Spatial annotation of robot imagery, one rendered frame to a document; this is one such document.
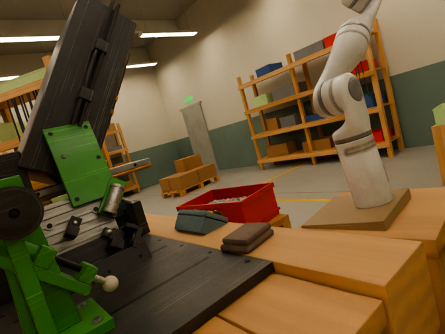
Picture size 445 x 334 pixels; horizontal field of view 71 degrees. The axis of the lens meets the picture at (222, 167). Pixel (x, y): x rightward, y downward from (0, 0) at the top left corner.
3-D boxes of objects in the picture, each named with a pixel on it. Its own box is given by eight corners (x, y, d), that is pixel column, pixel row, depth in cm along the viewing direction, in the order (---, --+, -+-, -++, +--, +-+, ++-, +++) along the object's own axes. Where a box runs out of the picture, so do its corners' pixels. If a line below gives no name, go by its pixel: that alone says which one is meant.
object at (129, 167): (133, 169, 116) (131, 162, 115) (151, 166, 103) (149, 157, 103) (12, 207, 92) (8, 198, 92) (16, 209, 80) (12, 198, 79)
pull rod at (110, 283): (117, 285, 58) (107, 256, 57) (122, 288, 55) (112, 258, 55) (87, 301, 54) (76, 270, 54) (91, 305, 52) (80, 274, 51)
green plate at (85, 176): (111, 199, 88) (83, 132, 91) (119, 191, 82) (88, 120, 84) (69, 214, 81) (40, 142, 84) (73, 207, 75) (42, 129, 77)
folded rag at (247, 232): (247, 255, 62) (244, 241, 62) (220, 252, 68) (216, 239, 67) (275, 234, 69) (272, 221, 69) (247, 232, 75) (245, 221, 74)
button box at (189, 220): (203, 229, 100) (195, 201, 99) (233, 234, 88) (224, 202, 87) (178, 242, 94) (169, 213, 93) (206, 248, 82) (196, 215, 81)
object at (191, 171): (198, 182, 817) (191, 155, 809) (220, 179, 761) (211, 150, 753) (162, 198, 732) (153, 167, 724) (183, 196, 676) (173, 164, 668)
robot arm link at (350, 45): (346, 57, 94) (376, 42, 87) (324, 126, 83) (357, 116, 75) (328, 35, 90) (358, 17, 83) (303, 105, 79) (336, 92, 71)
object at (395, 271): (121, 236, 170) (112, 210, 168) (442, 325, 51) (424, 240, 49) (95, 247, 161) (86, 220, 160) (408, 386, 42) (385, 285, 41)
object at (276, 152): (392, 157, 498) (361, 18, 473) (259, 170, 736) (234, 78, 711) (405, 149, 531) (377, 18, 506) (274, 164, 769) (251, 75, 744)
